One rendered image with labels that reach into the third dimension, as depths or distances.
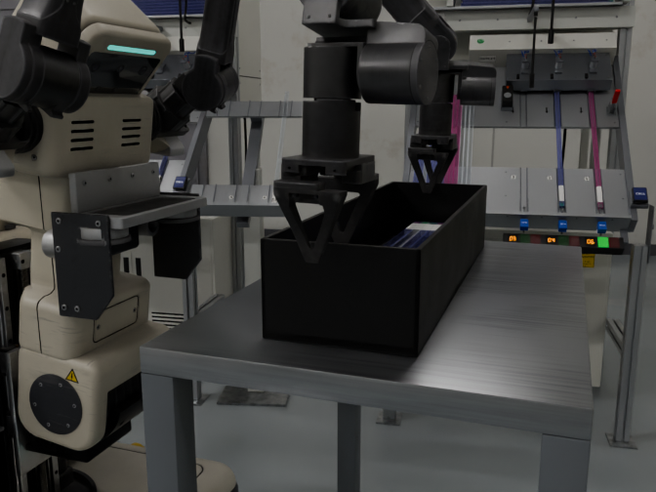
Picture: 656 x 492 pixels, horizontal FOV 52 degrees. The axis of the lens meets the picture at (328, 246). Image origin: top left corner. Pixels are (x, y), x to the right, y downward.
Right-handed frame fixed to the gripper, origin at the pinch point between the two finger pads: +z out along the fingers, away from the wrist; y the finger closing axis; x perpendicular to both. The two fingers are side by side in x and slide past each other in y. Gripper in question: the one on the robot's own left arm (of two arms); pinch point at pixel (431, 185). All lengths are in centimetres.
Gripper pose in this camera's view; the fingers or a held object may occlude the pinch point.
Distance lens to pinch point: 123.3
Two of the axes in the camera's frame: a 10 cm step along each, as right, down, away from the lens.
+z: -0.3, 9.7, 2.2
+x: -9.5, -1.0, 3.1
